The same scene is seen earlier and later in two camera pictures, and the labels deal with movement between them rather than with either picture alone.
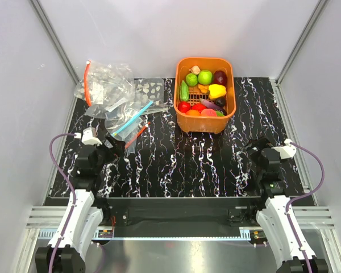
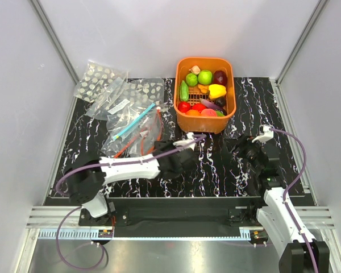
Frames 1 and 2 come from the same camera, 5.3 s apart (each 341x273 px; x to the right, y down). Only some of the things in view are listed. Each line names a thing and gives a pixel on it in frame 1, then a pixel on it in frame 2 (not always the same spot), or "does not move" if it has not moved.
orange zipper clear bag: (105, 87) → (145, 140)
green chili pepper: (219, 114) does not move
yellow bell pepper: (216, 90) does not move
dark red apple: (220, 77) does not move
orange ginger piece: (203, 89) does not move
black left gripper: (117, 149) → (160, 144)
